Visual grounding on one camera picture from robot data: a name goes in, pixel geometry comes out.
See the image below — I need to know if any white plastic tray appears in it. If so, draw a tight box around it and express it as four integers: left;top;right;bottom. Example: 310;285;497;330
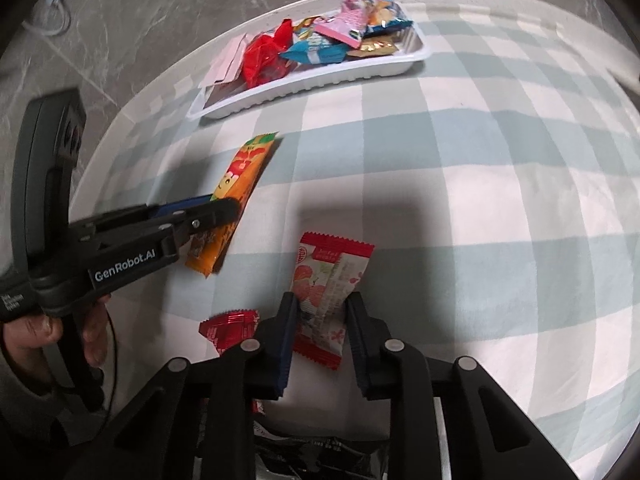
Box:
189;0;432;120

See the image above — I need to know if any black snack packet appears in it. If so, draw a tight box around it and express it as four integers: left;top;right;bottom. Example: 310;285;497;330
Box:
250;417;391;480

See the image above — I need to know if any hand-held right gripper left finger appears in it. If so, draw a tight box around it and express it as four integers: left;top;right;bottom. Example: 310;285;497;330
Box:
65;291;301;480

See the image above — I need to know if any person's left hand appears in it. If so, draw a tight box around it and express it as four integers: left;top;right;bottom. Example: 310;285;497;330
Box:
0;295;112;371

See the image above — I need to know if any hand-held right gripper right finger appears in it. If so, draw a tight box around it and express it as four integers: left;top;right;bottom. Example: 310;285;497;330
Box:
345;292;581;480

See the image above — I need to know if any panda print snack packet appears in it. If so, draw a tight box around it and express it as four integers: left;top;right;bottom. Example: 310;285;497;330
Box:
278;16;348;66

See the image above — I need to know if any red white flower snack packet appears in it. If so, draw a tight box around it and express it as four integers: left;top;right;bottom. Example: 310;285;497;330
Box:
291;231;376;371

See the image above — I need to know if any orange snack packet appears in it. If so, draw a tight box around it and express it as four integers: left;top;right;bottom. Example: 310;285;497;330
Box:
185;131;279;277

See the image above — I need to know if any pink cartoon snack packet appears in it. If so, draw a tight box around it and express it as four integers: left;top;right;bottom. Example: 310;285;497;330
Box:
314;0;386;43

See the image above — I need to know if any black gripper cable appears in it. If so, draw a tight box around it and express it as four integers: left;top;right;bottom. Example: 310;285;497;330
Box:
106;304;124;413

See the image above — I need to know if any small red snack packet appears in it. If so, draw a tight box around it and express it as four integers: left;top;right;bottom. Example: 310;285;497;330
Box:
199;309;261;357

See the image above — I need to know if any red brown-dotted snack packet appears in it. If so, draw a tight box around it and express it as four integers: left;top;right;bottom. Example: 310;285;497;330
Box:
243;19;296;88

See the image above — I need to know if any blue cake packet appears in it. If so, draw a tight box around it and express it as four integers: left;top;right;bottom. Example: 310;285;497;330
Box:
367;0;416;38

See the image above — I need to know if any checked tablecloth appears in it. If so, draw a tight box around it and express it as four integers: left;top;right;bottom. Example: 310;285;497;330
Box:
70;0;640;480

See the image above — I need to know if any person's left forearm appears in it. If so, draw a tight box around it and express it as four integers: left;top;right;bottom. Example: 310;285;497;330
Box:
0;350;76;463

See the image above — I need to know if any white and red snack packet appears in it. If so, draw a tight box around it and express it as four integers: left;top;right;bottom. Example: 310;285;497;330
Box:
200;34;248;86

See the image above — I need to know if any gold snack packet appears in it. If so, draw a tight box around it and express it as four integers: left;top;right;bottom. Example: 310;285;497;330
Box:
346;36;399;59

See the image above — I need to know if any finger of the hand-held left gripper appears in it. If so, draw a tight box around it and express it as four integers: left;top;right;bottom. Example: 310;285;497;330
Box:
72;194;213;233
165;197;241;252

